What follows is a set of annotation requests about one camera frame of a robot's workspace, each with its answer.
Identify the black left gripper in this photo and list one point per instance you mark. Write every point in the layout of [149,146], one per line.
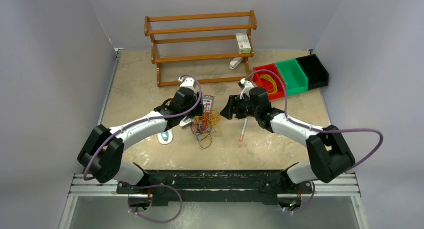
[198,112]

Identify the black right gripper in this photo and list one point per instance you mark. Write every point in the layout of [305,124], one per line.
[235,102]

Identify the red plastic bin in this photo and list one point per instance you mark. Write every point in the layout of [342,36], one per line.
[271,80]

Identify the green plastic bin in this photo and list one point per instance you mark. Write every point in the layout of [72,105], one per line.
[294,76]

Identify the black plastic bin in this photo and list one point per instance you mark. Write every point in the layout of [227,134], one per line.
[317,75]

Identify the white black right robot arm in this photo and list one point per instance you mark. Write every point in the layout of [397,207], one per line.
[328,152]

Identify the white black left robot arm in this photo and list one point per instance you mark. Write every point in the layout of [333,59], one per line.
[102,154]

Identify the light blue white stapler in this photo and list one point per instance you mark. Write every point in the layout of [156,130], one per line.
[185,122]

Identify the pack of coloured markers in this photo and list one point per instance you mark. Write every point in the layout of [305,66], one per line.
[207,101]

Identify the white orange-capped marker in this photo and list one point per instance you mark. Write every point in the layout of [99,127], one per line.
[243,131]

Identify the blue white tape package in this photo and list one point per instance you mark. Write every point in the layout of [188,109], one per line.
[165,138]

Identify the white stapler under rack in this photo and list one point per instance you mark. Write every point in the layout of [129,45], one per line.
[235,62]

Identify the white red small box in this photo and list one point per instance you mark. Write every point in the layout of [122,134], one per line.
[243,43]

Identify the wooden three-tier rack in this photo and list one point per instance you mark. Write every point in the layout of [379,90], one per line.
[198,37]

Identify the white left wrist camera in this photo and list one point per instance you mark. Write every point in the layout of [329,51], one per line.
[187,82]

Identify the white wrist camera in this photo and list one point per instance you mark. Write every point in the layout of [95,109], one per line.
[187,82]
[246,86]

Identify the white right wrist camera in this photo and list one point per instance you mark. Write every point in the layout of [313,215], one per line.
[246,86]

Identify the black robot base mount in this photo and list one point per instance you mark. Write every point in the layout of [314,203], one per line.
[268,187]

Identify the aluminium rail frame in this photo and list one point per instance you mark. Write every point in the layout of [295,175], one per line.
[346,185]

